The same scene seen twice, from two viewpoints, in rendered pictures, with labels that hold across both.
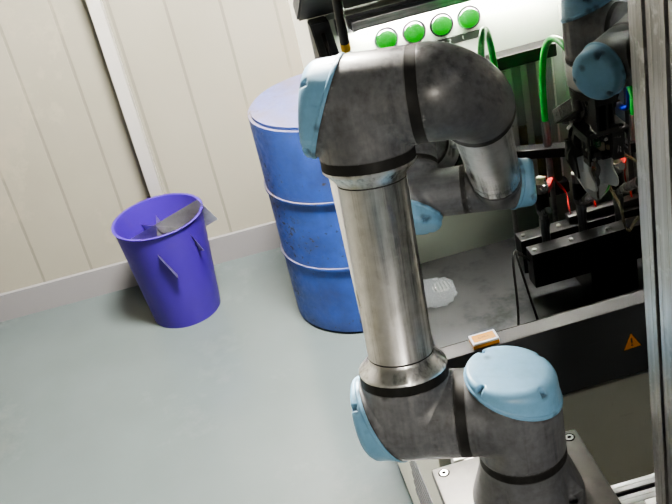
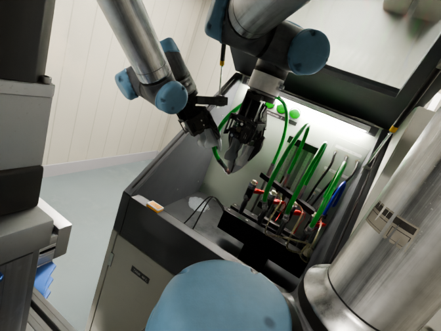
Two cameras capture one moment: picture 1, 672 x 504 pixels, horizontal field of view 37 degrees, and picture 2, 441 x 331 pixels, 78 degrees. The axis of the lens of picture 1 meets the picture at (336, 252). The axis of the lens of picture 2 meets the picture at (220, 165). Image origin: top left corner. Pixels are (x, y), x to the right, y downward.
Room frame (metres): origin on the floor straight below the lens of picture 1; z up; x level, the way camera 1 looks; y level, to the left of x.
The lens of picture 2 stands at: (0.85, -0.71, 1.44)
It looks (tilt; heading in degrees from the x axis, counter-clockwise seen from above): 18 degrees down; 26
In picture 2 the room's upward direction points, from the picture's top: 21 degrees clockwise
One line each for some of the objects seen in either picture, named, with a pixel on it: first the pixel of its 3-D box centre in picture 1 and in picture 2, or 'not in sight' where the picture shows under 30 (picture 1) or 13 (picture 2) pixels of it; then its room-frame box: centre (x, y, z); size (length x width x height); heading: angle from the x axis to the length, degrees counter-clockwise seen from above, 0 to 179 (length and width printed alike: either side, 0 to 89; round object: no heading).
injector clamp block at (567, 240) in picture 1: (603, 252); (260, 244); (1.77, -0.55, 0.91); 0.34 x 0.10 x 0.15; 95
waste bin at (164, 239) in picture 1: (176, 258); not in sight; (3.46, 0.61, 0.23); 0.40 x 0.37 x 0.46; 94
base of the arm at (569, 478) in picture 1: (525, 473); not in sight; (1.01, -0.18, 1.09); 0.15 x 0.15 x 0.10
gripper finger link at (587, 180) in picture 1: (591, 181); (230, 154); (1.46, -0.44, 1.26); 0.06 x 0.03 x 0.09; 5
